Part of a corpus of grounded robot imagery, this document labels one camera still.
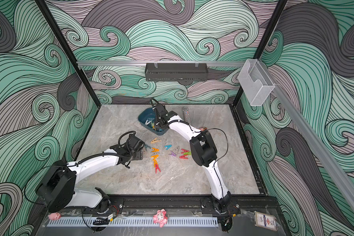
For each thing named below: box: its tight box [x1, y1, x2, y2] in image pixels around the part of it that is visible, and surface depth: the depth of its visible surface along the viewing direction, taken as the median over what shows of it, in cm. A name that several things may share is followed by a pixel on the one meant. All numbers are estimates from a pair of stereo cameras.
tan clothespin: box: [149, 137, 162, 144], surface depth 100 cm
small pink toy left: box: [48, 212, 62, 221], surface depth 71 cm
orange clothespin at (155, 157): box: [150, 154, 159, 163], surface depth 92 cm
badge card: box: [253, 210, 278, 232], surface depth 69 cm
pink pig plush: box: [152, 208, 168, 228], surface depth 69 cm
